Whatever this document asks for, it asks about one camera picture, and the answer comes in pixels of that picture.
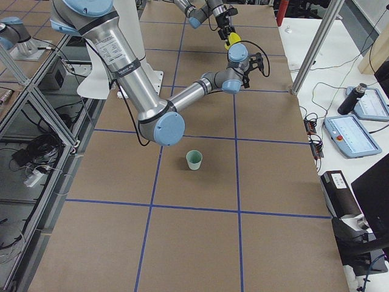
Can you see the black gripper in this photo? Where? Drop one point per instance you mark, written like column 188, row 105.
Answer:
column 246, row 79
column 222, row 22

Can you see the yellow plastic cup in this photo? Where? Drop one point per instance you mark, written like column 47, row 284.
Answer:
column 231, row 40

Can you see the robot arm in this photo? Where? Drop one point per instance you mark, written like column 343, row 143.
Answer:
column 158, row 120
column 197, row 16

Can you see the green plastic cup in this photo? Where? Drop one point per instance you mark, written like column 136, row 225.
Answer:
column 194, row 159

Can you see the red cylinder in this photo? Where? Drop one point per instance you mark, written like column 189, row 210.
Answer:
column 283, row 5

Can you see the black water bottle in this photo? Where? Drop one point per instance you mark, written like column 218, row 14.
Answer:
column 352, row 98

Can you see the near teach pendant tablet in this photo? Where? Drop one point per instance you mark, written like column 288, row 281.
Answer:
column 351, row 137

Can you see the teach pendant tablet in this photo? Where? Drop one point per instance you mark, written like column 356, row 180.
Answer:
column 371, row 106
column 351, row 137

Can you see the far teach pendant tablet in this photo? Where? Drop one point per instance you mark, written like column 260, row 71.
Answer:
column 371, row 106

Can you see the brown cardboard box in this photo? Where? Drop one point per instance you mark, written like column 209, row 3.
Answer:
column 339, row 198

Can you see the black monitor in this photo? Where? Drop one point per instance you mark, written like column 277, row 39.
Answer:
column 371, row 192

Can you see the white power strip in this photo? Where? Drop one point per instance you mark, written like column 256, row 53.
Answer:
column 33, row 178

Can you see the aluminium frame post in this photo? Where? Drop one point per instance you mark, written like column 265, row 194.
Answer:
column 318, row 40

